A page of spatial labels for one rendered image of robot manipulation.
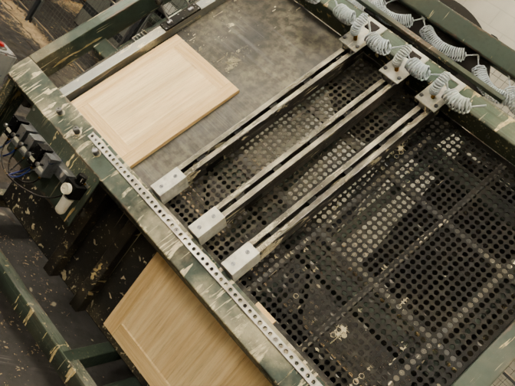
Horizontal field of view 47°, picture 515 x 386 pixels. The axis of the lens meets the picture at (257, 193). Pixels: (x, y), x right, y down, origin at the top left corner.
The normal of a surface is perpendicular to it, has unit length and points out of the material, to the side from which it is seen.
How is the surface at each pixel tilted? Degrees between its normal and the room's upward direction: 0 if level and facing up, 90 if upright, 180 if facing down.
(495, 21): 90
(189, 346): 90
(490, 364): 56
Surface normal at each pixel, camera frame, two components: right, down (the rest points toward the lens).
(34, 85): -0.05, -0.49
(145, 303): -0.47, -0.07
